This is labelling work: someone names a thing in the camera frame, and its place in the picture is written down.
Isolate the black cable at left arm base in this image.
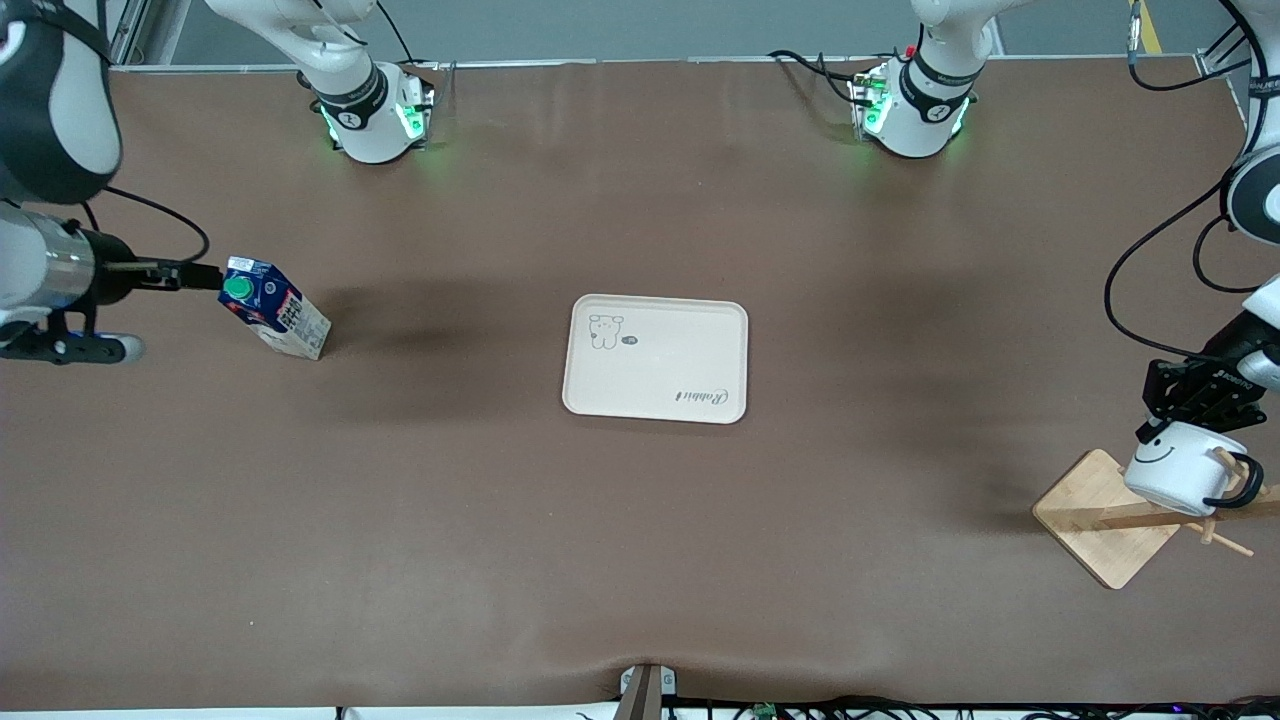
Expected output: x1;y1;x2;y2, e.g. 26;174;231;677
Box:
768;48;873;103

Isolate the short looped black arm cable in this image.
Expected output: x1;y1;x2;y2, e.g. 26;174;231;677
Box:
1192;214;1263;295

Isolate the blue milk carton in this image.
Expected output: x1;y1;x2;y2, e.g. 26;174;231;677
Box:
218;256;332;361

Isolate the aluminium frame profile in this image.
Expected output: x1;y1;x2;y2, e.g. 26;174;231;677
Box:
100;0;193;69

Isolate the white smiley face mug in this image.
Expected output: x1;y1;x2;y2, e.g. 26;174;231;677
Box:
1123;420;1265;517

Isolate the black cable at right arm base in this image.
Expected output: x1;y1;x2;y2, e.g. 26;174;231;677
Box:
374;0;443;73

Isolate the black cable at arm base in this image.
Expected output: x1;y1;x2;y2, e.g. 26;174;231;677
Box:
374;0;443;73
768;48;873;103

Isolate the cream tray with dog print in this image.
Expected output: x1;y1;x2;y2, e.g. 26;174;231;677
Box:
562;294;750;425

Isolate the wooden mug stand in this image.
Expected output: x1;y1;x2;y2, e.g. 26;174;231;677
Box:
1033;448;1280;591

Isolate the grey metal table clamp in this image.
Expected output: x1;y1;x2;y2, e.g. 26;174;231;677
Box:
618;663;678;720

